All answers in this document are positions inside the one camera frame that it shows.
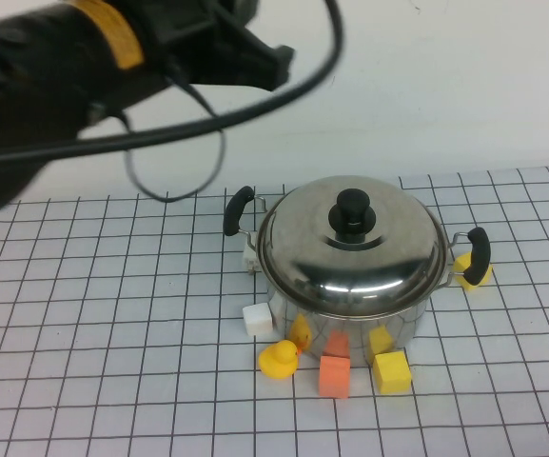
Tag stainless steel pot black handles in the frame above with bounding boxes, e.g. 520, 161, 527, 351
223, 185, 493, 368

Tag stainless steel lid black knob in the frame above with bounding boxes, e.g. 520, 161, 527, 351
256, 174, 448, 321

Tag thin black cable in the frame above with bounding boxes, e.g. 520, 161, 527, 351
121, 56, 227, 204

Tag yellow foam cube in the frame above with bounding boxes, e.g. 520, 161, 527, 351
372, 350, 413, 395
452, 251, 494, 292

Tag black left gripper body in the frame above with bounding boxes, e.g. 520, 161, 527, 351
130, 0, 262, 91

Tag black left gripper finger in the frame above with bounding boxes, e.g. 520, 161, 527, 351
253, 40, 297, 93

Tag yellow rubber duck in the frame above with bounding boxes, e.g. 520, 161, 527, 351
258, 339, 302, 381

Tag white plug adapter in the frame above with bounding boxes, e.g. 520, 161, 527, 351
241, 241, 261, 277

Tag white foam cube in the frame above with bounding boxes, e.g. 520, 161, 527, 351
242, 302, 274, 337

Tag orange foam cube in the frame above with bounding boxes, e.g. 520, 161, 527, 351
318, 354, 353, 399

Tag thick black cable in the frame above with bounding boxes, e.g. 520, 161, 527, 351
0, 0, 344, 168

